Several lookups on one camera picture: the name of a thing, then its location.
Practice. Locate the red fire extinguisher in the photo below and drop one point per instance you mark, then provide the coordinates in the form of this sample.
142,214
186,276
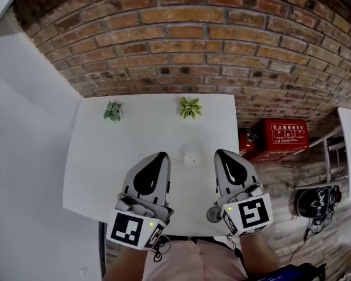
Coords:
246,142

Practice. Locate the white metal frame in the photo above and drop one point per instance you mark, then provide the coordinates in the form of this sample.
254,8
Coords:
329,157

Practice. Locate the red fire extinguisher box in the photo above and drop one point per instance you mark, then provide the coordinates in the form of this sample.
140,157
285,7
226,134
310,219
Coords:
283,137

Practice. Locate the person's left forearm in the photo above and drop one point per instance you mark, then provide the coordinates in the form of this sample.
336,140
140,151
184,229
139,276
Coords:
125,265

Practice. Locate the dark green potted plant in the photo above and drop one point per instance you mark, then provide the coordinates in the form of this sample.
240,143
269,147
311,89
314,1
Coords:
113,111

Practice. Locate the yellow-green potted plant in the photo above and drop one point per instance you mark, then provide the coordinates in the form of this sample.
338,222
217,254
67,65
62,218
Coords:
190,107

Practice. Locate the white round cotton swab container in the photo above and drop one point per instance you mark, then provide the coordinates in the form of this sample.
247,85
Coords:
192,158

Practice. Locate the person's right forearm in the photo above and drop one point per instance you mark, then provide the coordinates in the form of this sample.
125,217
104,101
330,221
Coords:
258,253

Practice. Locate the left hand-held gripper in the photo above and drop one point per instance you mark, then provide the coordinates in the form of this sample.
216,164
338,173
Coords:
146,183

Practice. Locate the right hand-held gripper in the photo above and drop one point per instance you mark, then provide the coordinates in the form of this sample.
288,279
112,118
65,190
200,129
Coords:
237,174

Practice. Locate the person's pink clothing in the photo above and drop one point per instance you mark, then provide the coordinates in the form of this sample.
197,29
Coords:
193,262

